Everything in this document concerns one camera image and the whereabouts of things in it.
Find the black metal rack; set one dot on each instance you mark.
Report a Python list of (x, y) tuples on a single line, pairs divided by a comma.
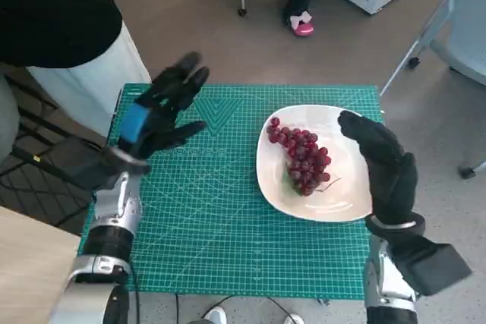
[(45, 161)]

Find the white plate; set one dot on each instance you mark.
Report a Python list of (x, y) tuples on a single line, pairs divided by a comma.
[(334, 204)]

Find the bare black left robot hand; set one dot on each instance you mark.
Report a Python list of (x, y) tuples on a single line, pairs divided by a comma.
[(159, 126)]

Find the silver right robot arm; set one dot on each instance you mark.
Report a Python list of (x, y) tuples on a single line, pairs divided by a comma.
[(387, 286)]

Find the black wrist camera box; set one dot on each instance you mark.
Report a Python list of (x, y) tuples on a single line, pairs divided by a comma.
[(83, 166), (436, 263)]

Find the white shoe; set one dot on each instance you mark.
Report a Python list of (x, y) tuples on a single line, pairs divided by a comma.
[(293, 319), (216, 316)]

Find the beige wooden board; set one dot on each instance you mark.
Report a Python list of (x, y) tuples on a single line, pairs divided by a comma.
[(26, 271)]

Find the green cutting mat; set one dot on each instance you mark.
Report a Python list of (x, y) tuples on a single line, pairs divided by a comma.
[(228, 233)]

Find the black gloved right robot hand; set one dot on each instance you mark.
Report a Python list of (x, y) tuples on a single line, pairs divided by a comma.
[(393, 183)]

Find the grey rounded cushion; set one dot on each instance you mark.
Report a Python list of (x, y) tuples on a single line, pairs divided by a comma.
[(7, 119)]

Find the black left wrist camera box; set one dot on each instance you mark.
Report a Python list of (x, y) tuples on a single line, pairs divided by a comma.
[(83, 166)]

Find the blue-grey chair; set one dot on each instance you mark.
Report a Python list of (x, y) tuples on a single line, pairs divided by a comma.
[(467, 35)]

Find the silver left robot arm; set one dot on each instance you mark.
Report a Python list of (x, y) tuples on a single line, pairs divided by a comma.
[(114, 206)]

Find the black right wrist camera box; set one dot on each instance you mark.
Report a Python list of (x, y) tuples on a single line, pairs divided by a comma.
[(436, 263)]

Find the red toy grape bunch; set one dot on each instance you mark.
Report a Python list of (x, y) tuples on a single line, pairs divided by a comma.
[(303, 157)]

